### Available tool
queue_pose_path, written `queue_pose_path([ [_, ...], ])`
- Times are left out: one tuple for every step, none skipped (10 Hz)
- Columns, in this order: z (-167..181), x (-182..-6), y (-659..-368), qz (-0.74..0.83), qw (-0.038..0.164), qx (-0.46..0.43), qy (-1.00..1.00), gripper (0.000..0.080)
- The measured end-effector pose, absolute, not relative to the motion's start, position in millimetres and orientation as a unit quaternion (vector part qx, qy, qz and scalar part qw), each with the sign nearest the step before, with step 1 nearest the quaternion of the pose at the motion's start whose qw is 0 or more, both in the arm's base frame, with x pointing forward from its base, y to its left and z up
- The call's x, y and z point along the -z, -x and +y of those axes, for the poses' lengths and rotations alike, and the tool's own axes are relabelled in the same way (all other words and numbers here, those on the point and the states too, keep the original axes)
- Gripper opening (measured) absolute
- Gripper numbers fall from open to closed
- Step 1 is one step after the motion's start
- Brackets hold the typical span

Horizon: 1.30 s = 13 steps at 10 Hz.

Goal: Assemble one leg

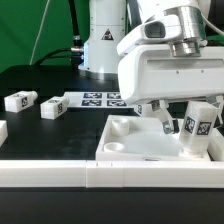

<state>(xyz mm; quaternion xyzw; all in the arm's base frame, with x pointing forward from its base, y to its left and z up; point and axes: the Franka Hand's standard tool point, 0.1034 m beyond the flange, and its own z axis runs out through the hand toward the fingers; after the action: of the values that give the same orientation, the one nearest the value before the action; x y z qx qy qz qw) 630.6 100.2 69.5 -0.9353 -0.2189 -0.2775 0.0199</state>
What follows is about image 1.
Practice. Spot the white front fence rail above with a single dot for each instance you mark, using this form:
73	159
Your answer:
105	174

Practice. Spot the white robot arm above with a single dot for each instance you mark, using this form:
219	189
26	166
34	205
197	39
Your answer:
112	20

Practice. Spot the white square tabletop part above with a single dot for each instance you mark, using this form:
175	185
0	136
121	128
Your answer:
130	138

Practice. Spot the white left fence piece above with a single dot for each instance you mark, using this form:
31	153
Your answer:
3	131

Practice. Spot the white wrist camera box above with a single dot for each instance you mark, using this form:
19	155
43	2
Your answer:
163	30

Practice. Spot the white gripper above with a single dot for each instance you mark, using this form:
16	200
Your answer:
151	73

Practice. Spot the white marker tag sheet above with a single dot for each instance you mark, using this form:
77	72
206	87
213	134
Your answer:
95	99

